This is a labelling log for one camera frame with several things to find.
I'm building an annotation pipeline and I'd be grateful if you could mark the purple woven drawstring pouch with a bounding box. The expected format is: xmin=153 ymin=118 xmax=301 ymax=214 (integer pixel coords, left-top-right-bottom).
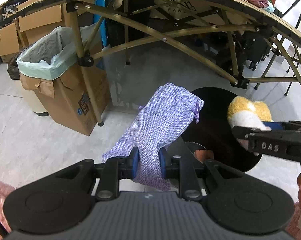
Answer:
xmin=102 ymin=83 xmax=204 ymax=191

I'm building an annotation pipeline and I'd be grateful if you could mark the tan folding slat table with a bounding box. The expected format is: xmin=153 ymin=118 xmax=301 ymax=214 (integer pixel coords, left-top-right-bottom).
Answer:
xmin=0 ymin=0 xmax=301 ymax=127

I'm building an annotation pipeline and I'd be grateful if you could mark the cardboard box with green liner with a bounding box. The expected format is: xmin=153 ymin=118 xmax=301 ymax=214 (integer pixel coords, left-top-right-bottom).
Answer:
xmin=16 ymin=27 xmax=111 ymax=136

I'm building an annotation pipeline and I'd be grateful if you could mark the black round trash bin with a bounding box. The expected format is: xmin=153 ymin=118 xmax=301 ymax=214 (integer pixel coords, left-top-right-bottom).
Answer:
xmin=181 ymin=87 xmax=261 ymax=184

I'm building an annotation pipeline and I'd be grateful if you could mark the white and yellow plush toy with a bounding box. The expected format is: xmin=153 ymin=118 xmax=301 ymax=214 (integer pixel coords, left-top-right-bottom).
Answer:
xmin=227 ymin=96 xmax=273 ymax=156

